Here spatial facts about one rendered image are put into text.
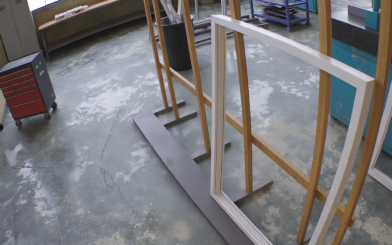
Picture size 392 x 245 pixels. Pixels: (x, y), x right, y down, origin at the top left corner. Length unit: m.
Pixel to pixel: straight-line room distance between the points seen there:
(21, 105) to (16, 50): 3.58
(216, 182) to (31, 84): 2.91
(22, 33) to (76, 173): 5.24
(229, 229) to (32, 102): 3.25
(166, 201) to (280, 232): 1.03
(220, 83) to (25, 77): 3.02
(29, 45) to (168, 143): 5.57
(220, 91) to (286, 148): 1.23
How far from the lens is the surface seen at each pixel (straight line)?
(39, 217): 3.12
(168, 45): 4.65
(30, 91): 4.45
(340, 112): 3.37
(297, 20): 6.54
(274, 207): 2.56
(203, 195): 2.64
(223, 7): 6.73
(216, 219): 2.45
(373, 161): 2.86
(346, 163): 1.31
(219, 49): 1.99
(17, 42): 8.03
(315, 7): 7.81
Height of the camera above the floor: 1.97
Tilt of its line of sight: 32 degrees down
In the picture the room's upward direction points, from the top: 10 degrees counter-clockwise
